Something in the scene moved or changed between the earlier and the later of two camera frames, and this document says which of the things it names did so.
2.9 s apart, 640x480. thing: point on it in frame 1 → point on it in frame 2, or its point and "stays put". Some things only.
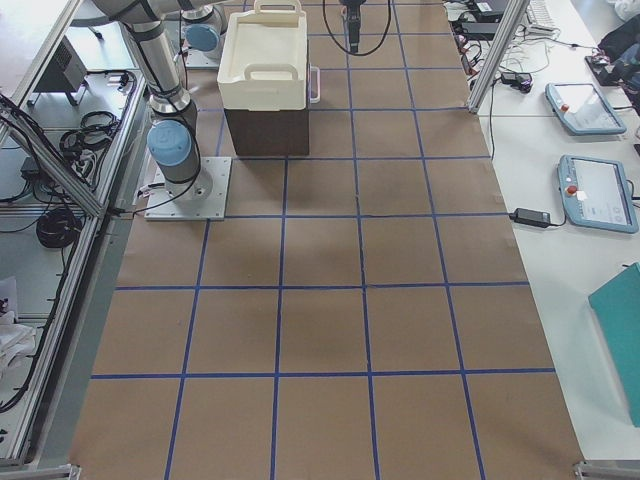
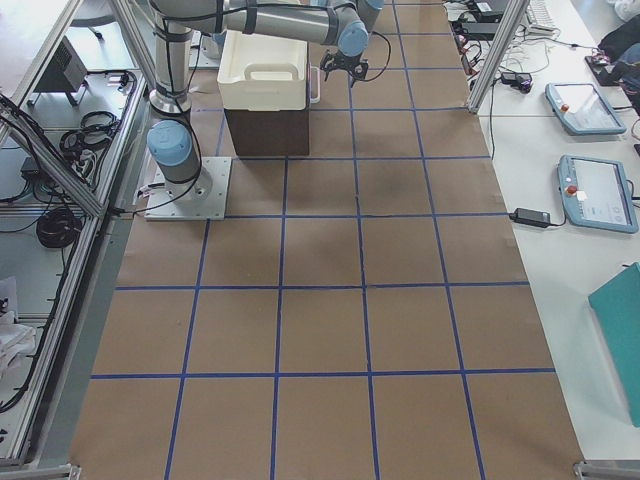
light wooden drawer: (314, 84) stays put
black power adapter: (530, 217) stays put
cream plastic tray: (263, 66) stays put
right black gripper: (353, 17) → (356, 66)
